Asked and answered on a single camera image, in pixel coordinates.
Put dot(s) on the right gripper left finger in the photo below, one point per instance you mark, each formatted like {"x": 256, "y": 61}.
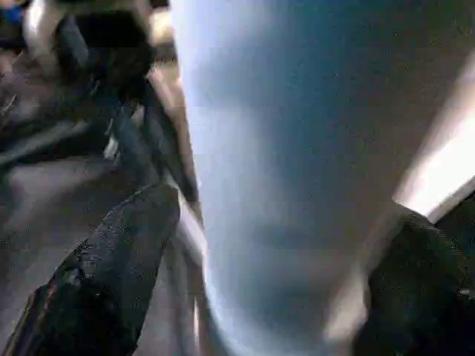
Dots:
{"x": 104, "y": 289}

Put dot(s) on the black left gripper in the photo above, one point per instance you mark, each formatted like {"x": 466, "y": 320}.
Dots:
{"x": 107, "y": 52}

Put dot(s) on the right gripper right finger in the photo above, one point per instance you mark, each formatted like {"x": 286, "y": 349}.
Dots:
{"x": 423, "y": 297}

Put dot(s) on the white plastic table top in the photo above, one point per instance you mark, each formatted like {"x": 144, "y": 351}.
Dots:
{"x": 445, "y": 156}

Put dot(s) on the white plastic table leg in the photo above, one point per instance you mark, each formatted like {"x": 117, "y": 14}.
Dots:
{"x": 297, "y": 163}

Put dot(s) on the black plastic mat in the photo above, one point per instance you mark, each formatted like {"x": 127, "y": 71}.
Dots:
{"x": 37, "y": 215}

